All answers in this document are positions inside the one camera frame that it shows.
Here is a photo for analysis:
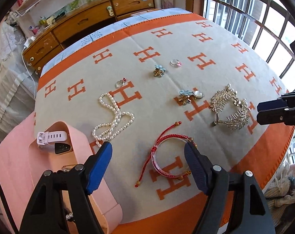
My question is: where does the red cord bracelet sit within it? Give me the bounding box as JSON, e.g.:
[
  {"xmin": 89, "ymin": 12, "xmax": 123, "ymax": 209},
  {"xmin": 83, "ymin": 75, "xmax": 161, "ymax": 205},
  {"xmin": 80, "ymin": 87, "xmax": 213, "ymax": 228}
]
[{"xmin": 134, "ymin": 120, "xmax": 198, "ymax": 189}]

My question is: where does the pink strap smartwatch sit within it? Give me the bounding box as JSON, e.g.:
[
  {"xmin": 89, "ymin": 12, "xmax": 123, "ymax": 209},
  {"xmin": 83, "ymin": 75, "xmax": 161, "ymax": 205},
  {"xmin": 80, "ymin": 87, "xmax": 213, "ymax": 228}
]
[{"xmin": 36, "ymin": 130, "xmax": 72, "ymax": 155}]

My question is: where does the blue flower gold brooch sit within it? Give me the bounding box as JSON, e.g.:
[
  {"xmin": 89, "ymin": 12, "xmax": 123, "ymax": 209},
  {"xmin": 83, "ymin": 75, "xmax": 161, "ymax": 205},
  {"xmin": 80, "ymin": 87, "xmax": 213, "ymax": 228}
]
[{"xmin": 153, "ymin": 65, "xmax": 166, "ymax": 78}]

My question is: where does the white charging cable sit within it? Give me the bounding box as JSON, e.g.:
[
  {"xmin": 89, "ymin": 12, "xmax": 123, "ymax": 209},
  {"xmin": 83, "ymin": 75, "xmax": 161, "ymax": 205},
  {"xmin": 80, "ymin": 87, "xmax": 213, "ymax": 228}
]
[{"xmin": 21, "ymin": 44, "xmax": 38, "ymax": 100}]

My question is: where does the pink jewelry tray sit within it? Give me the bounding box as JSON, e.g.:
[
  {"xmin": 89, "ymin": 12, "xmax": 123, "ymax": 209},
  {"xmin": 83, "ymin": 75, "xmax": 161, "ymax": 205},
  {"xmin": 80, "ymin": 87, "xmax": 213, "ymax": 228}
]
[{"xmin": 0, "ymin": 113, "xmax": 96, "ymax": 227}]

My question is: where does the light blue patterned sheet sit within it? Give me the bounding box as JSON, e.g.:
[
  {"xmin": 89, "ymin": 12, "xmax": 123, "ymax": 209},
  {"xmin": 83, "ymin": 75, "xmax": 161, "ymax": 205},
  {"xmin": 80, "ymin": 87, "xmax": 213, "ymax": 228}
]
[{"xmin": 41, "ymin": 7, "xmax": 190, "ymax": 77}]

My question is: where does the gold leaf hair comb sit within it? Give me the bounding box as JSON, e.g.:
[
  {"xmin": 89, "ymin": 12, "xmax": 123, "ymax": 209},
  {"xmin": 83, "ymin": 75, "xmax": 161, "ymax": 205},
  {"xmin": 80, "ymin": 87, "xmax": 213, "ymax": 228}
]
[{"xmin": 210, "ymin": 83, "xmax": 250, "ymax": 130}]

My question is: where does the barred window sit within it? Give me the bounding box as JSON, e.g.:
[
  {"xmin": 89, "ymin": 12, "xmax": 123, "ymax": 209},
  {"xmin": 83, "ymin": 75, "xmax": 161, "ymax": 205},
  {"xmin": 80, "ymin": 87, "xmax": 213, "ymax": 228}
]
[{"xmin": 202, "ymin": 0, "xmax": 295, "ymax": 164}]

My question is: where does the blue flower pearl brooch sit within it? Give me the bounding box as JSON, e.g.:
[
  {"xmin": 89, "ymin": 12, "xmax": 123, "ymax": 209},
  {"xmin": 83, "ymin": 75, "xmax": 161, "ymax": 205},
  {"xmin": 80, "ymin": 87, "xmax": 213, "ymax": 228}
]
[{"xmin": 178, "ymin": 90, "xmax": 204, "ymax": 105}]

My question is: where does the white pearl necklace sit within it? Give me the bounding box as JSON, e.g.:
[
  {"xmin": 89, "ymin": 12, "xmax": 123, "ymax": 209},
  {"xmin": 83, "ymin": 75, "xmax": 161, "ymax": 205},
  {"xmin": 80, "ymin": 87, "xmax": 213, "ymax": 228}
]
[{"xmin": 92, "ymin": 92, "xmax": 136, "ymax": 148}]

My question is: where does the silver ring pink stone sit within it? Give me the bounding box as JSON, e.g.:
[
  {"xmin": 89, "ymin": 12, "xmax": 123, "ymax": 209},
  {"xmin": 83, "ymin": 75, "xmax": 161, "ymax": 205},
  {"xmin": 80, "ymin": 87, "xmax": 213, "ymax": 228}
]
[{"xmin": 170, "ymin": 59, "xmax": 182, "ymax": 67}]

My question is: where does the lace covered piano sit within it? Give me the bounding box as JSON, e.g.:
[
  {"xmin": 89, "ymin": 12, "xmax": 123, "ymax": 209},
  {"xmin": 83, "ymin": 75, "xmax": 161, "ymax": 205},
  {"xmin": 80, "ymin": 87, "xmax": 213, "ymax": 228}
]
[{"xmin": 0, "ymin": 12, "xmax": 38, "ymax": 142}]

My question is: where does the white power adapter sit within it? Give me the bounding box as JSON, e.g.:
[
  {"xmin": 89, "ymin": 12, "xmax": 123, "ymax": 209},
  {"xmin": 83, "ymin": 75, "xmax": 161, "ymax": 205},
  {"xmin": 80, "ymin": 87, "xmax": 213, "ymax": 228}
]
[{"xmin": 23, "ymin": 36, "xmax": 36, "ymax": 48}]

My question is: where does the orange beige H-pattern blanket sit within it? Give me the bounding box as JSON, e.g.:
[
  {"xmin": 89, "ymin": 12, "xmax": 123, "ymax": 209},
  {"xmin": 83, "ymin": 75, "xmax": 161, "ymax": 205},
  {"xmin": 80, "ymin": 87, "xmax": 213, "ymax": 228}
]
[{"xmin": 34, "ymin": 14, "xmax": 294, "ymax": 233}]

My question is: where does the silver ring red stone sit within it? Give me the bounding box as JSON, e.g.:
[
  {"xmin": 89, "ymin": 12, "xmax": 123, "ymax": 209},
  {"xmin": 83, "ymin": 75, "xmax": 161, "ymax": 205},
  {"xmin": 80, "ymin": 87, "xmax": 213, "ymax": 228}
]
[{"xmin": 115, "ymin": 78, "xmax": 127, "ymax": 89}]

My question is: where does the wooden desk with drawers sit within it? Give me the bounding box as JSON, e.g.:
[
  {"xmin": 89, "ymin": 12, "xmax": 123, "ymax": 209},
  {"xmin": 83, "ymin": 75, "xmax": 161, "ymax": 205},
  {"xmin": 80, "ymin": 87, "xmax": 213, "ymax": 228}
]
[{"xmin": 22, "ymin": 0, "xmax": 155, "ymax": 74}]

